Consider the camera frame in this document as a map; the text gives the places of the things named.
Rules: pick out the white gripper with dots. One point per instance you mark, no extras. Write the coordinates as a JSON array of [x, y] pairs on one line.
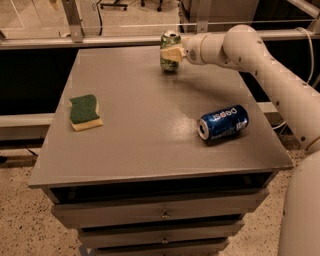
[[192, 50]]

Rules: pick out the green soda can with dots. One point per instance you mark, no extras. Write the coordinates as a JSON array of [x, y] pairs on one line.
[[168, 39]]

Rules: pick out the green and yellow sponge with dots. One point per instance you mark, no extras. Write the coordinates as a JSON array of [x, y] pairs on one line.
[[84, 112]]

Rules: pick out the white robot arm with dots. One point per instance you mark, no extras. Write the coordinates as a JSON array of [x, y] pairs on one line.
[[241, 48]]

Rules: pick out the blue Pepsi can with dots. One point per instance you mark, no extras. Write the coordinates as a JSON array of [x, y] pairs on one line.
[[222, 123]]

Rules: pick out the black office chair base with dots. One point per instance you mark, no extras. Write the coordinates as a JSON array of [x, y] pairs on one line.
[[115, 3]]

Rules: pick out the grey drawer cabinet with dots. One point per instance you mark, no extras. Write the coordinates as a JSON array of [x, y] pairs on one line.
[[148, 145]]

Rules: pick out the middle grey drawer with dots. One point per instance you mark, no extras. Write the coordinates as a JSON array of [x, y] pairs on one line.
[[159, 234]]

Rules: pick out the grey drawer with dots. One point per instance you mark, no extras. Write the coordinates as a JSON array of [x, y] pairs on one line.
[[156, 209], [184, 248], [159, 234]]

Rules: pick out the top grey drawer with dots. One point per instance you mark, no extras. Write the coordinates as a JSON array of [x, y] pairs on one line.
[[156, 209]]

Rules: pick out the bottom grey drawer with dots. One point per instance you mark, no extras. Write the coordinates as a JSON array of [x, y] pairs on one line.
[[184, 248]]

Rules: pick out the metal railing frame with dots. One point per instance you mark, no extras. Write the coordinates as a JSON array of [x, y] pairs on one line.
[[128, 34]]

